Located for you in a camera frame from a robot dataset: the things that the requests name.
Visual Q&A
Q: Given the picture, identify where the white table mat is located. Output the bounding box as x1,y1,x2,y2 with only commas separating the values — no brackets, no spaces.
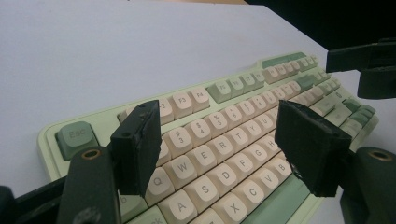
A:
0,0,396,200

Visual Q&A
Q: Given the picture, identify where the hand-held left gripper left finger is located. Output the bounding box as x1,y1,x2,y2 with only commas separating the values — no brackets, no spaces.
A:
55,100,163,224

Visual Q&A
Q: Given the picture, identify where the green and cream mechanical keyboard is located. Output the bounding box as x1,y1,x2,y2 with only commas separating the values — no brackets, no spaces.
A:
36,50,380,224

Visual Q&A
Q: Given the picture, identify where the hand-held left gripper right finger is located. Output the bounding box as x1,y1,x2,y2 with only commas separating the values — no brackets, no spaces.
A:
275,100,396,224

